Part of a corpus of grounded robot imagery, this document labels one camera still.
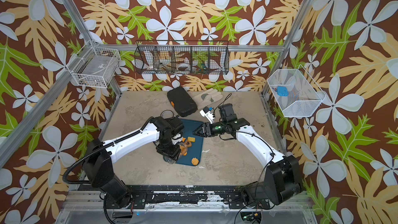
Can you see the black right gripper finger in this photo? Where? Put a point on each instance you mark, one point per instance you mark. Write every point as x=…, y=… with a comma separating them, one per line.
x=200, y=133
x=201, y=127

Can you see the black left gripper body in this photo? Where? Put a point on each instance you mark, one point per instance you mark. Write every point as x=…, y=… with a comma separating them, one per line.
x=170, y=149

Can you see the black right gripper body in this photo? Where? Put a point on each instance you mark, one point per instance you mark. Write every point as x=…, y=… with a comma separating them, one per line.
x=208, y=125

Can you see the clear jar with cookies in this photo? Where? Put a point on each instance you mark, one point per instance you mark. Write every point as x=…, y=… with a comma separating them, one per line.
x=175, y=156

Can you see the round orange cookie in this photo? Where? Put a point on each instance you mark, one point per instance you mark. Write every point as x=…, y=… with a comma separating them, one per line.
x=195, y=161

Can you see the orange cookie pile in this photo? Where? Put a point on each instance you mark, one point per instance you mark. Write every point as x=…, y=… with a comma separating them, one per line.
x=184, y=147

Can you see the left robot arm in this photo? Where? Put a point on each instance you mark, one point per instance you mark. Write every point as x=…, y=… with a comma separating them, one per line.
x=95, y=168

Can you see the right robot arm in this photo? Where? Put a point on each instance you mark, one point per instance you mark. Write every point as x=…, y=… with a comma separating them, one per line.
x=280, y=178

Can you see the teal plastic tray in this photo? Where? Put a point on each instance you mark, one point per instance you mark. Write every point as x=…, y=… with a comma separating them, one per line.
x=195, y=150

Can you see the black plastic tool case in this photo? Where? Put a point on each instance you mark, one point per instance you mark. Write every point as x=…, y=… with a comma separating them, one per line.
x=182, y=102

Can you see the white tape roll in basket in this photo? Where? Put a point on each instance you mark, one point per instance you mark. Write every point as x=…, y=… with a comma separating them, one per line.
x=183, y=67

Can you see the blue object in basket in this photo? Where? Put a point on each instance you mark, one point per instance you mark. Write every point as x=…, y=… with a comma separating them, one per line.
x=282, y=91

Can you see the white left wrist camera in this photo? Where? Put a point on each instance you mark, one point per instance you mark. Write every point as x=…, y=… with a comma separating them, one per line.
x=178, y=139

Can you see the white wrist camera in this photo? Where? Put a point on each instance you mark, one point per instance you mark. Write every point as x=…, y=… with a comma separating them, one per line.
x=178, y=139
x=208, y=113

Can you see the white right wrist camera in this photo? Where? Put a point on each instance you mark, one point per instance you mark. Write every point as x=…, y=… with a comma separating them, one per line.
x=208, y=113

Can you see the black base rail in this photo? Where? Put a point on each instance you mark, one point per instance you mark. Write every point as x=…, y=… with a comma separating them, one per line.
x=186, y=197

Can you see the black wire basket centre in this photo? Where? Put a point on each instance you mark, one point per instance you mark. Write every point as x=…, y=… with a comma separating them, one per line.
x=163, y=60

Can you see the white wire basket right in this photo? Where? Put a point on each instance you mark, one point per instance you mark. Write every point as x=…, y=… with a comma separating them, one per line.
x=305, y=95

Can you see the white wire basket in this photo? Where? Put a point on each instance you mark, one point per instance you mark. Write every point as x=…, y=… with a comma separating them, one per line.
x=94, y=65
x=305, y=95

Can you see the white wire basket left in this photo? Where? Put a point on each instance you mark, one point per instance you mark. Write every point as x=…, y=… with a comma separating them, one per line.
x=94, y=65

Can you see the aluminium frame back bar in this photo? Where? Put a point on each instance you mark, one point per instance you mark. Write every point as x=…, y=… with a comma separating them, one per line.
x=233, y=48

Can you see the aluminium frame post right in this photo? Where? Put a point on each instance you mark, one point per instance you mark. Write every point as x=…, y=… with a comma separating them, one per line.
x=292, y=31

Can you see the aluminium frame post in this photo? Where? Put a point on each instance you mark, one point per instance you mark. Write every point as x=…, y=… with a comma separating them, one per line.
x=292, y=31
x=83, y=30

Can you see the aluminium frame post left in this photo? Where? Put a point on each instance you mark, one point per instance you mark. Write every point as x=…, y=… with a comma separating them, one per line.
x=83, y=30

